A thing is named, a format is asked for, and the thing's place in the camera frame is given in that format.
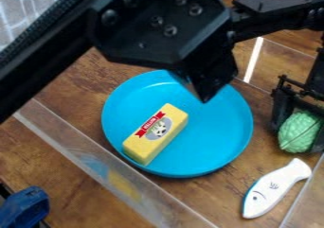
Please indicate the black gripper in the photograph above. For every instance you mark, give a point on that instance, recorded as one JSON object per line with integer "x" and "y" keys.
{"x": 288, "y": 97}

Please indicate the green bitter gourd toy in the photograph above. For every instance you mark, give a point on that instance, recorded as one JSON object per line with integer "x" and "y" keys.
{"x": 297, "y": 132}

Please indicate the blue round plate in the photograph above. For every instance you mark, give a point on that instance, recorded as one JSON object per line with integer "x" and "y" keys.
{"x": 214, "y": 137}

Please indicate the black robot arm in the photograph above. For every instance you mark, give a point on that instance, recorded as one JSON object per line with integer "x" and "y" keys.
{"x": 181, "y": 35}

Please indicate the white wooden fish toy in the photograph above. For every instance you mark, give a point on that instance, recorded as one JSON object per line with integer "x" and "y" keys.
{"x": 270, "y": 188}

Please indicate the yellow butter block toy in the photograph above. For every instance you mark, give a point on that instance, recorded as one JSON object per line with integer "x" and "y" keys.
{"x": 155, "y": 134}

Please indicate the blue clamp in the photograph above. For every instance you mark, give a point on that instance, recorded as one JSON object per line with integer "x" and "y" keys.
{"x": 24, "y": 208}

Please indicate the white grid cloth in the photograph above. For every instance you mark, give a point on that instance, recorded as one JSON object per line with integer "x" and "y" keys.
{"x": 17, "y": 13}

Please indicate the clear acrylic enclosure wall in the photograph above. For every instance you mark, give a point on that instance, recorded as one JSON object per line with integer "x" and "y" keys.
{"x": 64, "y": 117}

